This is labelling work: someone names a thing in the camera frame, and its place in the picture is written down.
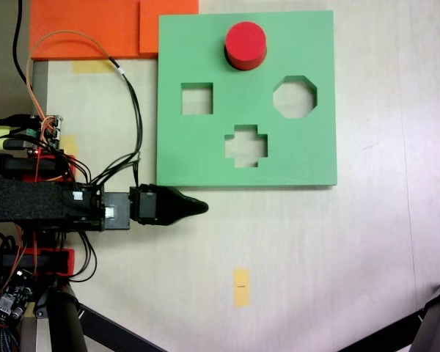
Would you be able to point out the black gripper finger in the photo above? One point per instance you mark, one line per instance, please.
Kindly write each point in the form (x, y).
(179, 207)

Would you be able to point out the red cylinder block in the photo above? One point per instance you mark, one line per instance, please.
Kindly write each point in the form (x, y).
(245, 42)

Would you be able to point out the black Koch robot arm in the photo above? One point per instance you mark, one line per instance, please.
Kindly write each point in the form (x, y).
(29, 199)

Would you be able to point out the large orange foam block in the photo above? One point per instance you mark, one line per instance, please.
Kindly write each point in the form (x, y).
(84, 25)

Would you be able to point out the green shape sorter board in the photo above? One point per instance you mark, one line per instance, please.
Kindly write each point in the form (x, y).
(190, 157)

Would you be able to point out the yellow tape square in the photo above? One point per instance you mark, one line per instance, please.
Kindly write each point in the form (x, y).
(70, 143)

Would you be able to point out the yellow tape marker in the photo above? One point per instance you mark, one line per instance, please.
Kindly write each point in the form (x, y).
(241, 287)

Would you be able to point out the black flat tripod leg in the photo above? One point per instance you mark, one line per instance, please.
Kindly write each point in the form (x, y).
(117, 331)
(385, 335)

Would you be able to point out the black round tripod leg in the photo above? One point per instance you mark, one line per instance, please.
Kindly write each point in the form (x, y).
(66, 326)
(436, 319)

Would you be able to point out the yellow tape strip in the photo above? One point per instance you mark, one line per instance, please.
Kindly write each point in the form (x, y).
(88, 66)

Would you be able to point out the black power converter board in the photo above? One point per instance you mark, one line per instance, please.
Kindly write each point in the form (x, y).
(11, 297)

